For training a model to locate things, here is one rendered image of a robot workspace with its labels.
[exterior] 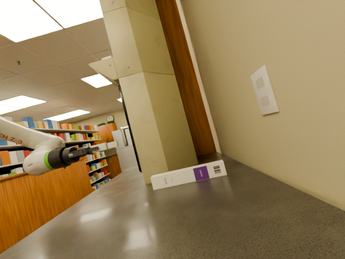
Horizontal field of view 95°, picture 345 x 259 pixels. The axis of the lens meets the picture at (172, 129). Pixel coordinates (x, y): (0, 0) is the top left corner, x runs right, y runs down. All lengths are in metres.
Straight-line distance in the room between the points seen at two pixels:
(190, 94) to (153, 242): 0.89
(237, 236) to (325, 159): 0.21
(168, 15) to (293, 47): 1.03
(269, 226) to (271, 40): 0.35
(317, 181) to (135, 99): 0.62
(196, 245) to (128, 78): 0.64
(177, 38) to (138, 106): 0.66
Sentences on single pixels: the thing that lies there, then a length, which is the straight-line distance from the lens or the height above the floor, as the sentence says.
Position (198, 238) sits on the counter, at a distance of 0.31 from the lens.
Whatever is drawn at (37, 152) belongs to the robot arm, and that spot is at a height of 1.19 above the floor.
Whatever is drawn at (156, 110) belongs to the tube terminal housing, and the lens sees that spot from 0.70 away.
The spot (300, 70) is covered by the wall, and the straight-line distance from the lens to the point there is 0.38.
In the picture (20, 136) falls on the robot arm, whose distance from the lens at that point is 1.05.
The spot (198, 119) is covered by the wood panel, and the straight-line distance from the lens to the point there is 1.05.
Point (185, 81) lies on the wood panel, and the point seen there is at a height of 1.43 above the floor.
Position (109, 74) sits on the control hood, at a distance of 0.78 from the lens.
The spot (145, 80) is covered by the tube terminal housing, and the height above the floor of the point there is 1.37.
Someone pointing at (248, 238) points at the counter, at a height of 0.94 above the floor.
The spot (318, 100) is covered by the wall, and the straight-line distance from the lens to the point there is 0.36.
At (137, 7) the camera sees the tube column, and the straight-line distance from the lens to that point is 0.94.
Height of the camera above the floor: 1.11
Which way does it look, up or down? 2 degrees up
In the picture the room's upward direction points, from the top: 15 degrees counter-clockwise
